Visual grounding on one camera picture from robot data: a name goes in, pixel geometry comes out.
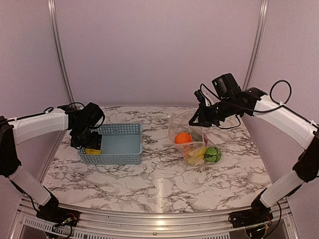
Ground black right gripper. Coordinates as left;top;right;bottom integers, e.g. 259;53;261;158
188;96;236;127

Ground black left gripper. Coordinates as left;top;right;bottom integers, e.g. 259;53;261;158
70;124;102;150

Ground yellow toy lemon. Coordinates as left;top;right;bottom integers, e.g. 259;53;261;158
85;148;101;155

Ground orange toy fruit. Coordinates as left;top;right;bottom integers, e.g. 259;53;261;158
174;132;192;144

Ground clear zip top bag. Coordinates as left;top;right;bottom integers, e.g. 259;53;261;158
168;111;222;165

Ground yellow toy bananas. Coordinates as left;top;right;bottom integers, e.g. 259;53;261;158
186;146;207;166

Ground green toy pepper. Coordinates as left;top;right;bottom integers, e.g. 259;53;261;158
190;133;201;142

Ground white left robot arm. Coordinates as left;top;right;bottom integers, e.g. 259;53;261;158
0;103;105;222

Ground grey plastic basket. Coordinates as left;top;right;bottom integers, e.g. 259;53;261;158
78;123;143;165

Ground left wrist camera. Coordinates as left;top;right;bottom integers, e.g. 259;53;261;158
78;102;105;129

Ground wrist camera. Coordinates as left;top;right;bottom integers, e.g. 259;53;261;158
194;72;242;104
78;102;105;129

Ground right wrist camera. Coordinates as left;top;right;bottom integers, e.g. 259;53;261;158
194;72;242;104

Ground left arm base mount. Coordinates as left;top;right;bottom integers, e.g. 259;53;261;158
36;207;80;227

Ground aluminium front rail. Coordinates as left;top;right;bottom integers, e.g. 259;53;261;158
8;197;300;239

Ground left aluminium frame post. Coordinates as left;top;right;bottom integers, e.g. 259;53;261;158
47;0;74;103

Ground aluminium frame post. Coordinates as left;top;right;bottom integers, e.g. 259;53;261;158
47;0;74;103
243;0;269;89

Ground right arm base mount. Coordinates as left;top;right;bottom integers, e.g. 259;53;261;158
228;209;273;228

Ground right aluminium frame post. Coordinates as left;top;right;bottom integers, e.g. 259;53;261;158
243;0;269;89

